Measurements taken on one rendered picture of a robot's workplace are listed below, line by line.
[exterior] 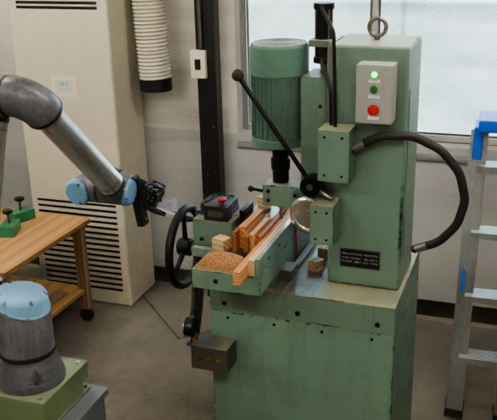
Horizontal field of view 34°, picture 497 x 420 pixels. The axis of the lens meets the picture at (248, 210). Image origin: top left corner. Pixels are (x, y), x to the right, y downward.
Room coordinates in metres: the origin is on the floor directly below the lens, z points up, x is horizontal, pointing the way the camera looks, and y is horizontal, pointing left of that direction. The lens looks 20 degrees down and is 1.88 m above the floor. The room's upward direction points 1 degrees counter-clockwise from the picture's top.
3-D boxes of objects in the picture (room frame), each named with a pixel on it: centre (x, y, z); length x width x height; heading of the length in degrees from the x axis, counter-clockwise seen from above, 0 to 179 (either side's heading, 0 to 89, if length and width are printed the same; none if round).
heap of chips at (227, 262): (2.17, 0.08, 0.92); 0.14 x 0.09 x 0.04; 69
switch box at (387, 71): (2.17, -0.35, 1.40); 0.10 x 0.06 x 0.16; 69
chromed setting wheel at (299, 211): (2.25, -0.18, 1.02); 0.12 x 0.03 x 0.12; 69
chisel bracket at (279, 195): (2.40, -0.12, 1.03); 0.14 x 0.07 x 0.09; 69
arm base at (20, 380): (2.00, 0.62, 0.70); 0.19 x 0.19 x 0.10
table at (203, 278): (2.41, 0.01, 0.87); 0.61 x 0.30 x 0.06; 159
